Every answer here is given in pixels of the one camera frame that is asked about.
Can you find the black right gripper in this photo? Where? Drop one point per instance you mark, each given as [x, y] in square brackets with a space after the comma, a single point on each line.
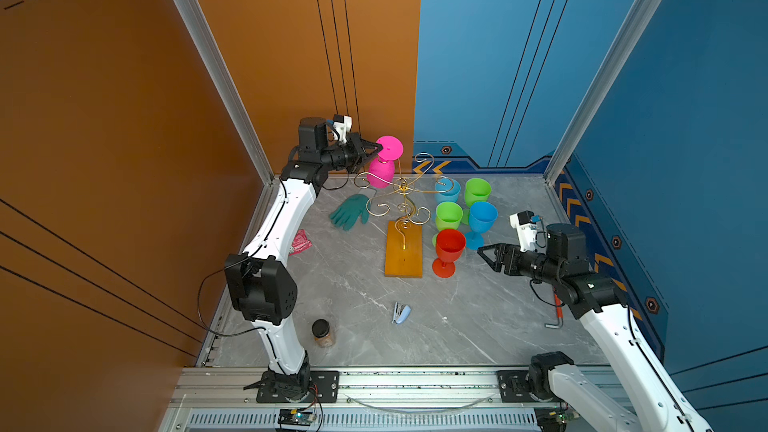
[501, 251]

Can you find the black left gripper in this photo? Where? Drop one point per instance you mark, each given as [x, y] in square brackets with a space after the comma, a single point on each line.
[355, 147]

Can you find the magenta wine glass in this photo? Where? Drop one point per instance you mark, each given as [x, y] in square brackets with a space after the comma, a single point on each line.
[382, 167]

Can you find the red wine glass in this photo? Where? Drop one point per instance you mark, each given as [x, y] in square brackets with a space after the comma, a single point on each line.
[449, 245]

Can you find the green wine glass front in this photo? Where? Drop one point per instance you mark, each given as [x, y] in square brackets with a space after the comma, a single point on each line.
[448, 215]

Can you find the green wine glass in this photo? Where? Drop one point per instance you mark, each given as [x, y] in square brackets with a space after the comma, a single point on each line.
[476, 190]
[448, 215]

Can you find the light blue wine glass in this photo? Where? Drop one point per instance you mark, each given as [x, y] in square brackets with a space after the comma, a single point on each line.
[447, 190]

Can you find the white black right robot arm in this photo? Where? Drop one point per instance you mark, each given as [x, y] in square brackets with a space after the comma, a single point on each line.
[602, 308]

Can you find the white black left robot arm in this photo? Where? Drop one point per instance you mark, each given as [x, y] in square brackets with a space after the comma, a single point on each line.
[259, 284]

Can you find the orange wooden rack base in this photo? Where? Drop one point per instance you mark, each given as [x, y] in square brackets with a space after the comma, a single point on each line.
[404, 250]

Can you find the teal rubber glove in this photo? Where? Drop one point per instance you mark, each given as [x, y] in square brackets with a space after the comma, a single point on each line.
[350, 212]

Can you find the light blue stapler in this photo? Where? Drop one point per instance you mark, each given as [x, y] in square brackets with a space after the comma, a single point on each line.
[401, 313]

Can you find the pink snack packet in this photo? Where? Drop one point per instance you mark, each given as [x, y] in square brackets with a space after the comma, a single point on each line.
[300, 243]

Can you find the green circuit board right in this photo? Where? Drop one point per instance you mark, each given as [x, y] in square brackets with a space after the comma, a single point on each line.
[555, 420]

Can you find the green circuit board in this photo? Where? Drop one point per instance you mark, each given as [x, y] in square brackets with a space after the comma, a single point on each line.
[555, 420]
[296, 419]

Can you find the brown jar black lid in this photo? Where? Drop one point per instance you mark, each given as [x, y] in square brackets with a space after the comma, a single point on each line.
[322, 333]

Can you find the green circuit board left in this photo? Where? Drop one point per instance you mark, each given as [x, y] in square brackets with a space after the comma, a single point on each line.
[296, 419]

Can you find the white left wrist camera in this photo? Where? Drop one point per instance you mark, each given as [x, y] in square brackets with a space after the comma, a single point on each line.
[342, 126]

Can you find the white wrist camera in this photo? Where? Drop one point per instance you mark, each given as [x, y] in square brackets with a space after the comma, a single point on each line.
[530, 231]
[342, 126]

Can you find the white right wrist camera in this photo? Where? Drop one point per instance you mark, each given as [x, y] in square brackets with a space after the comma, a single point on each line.
[530, 231]

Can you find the gold wire glass rack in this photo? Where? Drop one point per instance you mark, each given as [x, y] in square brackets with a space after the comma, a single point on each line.
[396, 201]

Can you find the red handled hex key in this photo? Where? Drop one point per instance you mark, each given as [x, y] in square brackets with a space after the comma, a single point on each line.
[559, 316]

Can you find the aluminium corner post left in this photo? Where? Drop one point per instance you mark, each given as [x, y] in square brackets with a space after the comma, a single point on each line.
[207, 47]

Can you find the aluminium corner post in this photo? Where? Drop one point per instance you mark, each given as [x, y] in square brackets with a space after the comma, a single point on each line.
[631, 30]
[207, 47]

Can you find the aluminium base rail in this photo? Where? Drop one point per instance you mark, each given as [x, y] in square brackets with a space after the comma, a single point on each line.
[410, 398]

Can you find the aluminium corner post right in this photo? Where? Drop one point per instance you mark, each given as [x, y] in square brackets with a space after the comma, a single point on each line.
[631, 30]

